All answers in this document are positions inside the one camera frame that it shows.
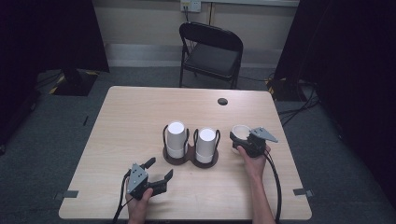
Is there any person's right hand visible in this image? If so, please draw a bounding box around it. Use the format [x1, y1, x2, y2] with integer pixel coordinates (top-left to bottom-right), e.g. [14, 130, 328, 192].
[236, 145, 273, 180]

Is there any grey tape strip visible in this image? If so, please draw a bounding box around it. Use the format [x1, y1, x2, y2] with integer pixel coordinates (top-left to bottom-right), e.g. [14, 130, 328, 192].
[292, 188, 315, 198]
[54, 189, 79, 201]

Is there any stack of white paper cups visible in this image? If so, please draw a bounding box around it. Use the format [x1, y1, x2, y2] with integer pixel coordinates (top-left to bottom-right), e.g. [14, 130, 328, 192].
[196, 126, 218, 164]
[166, 120, 188, 160]

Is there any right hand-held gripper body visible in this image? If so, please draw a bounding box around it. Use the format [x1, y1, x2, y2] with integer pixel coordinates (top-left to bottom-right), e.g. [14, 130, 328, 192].
[237, 126, 279, 159]

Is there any black stand base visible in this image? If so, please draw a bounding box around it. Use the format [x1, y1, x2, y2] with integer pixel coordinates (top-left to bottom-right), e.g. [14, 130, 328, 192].
[49, 68, 100, 97]
[266, 77, 309, 103]

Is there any black floor cable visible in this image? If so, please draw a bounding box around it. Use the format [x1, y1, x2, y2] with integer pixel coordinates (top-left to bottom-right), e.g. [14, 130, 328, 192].
[276, 81, 321, 127]
[238, 74, 276, 83]

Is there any white wall socket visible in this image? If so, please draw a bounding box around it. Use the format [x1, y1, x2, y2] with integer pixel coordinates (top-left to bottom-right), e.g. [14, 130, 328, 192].
[180, 0, 203, 14]

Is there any single white paper cup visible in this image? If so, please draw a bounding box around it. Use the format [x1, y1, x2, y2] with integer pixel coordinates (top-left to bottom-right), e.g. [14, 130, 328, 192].
[231, 124, 252, 154]

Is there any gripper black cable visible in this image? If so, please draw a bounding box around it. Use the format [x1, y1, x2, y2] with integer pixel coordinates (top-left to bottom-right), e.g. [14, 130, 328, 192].
[111, 169, 134, 224]
[263, 147, 283, 224]

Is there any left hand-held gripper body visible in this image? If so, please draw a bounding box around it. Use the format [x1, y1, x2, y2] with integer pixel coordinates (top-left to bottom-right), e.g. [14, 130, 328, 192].
[127, 162, 170, 201]

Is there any black curtain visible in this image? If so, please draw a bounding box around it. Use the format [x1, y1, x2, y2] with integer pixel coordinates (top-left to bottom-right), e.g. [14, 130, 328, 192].
[0, 0, 110, 94]
[274, 0, 396, 200]

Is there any person's left hand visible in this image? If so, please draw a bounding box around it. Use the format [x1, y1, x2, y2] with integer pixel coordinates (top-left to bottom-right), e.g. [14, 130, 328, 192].
[125, 187, 154, 220]

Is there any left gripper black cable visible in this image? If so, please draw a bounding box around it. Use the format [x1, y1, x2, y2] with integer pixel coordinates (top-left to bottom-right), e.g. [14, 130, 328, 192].
[111, 169, 134, 224]

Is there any dark wire cup holder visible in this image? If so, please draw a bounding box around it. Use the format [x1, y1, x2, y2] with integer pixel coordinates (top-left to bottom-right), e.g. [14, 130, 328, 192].
[162, 124, 222, 170]

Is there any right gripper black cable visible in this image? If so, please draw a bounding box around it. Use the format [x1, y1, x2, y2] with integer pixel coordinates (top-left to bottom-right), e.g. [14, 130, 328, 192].
[263, 147, 283, 224]

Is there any black folding chair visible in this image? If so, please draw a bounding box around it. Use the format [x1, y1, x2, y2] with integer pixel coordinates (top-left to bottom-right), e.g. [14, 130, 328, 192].
[178, 21, 245, 91]

